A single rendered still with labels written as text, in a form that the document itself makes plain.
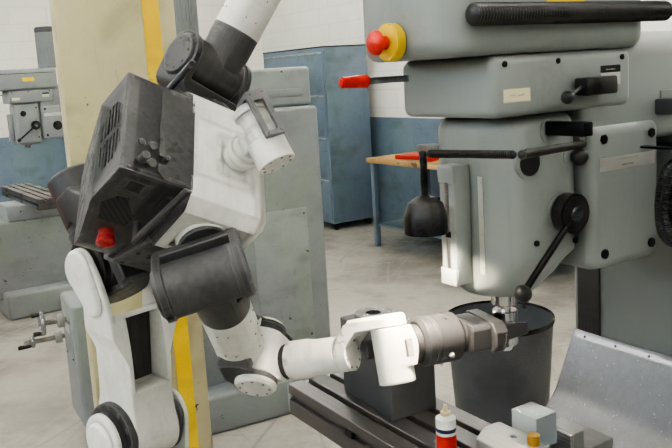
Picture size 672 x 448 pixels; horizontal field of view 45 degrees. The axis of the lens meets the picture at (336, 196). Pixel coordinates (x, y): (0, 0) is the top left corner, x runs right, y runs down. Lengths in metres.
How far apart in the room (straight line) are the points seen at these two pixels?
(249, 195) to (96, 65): 1.58
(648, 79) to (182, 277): 0.90
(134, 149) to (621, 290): 1.06
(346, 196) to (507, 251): 7.49
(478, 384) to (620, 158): 2.12
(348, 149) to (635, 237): 7.35
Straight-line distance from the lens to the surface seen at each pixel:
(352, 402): 1.95
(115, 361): 1.69
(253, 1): 1.53
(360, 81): 1.38
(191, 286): 1.26
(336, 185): 8.75
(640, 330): 1.82
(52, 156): 10.32
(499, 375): 3.46
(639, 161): 1.56
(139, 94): 1.37
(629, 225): 1.55
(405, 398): 1.84
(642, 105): 1.57
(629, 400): 1.82
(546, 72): 1.37
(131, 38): 2.93
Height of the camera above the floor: 1.72
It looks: 9 degrees down
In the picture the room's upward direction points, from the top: 3 degrees counter-clockwise
